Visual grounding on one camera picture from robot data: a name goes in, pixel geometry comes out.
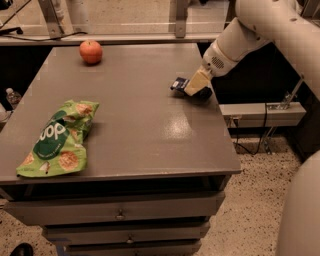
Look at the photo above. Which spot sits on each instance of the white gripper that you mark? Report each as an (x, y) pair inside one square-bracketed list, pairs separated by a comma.
[(216, 62)]

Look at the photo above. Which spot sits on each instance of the dark blue rxbar wrapper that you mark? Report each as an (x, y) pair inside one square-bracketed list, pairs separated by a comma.
[(181, 83)]

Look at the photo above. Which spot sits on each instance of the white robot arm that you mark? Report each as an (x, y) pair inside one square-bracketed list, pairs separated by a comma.
[(257, 23)]

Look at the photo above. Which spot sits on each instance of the red apple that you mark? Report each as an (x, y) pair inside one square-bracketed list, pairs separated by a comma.
[(91, 51)]

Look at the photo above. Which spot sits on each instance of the top grey drawer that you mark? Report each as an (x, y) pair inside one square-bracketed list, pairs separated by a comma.
[(120, 208)]

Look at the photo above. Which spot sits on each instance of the grey drawer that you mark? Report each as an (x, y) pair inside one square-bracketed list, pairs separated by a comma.
[(160, 248), (126, 234), (120, 208)]

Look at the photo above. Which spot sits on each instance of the middle grey drawer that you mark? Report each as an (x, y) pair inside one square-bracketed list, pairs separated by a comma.
[(126, 234)]

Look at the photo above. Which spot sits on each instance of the green chips bag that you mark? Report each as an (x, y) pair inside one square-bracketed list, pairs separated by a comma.
[(59, 149)]

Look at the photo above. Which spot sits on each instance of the bottom grey drawer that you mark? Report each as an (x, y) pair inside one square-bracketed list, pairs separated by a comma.
[(160, 248)]

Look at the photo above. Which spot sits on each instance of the clear plastic water bottle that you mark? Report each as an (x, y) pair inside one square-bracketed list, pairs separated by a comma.
[(13, 97)]

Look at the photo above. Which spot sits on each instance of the black shoe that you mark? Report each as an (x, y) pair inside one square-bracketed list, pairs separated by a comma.
[(23, 249)]

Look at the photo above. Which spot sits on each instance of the aluminium frame beam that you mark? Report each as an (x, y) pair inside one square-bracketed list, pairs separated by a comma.
[(120, 39)]

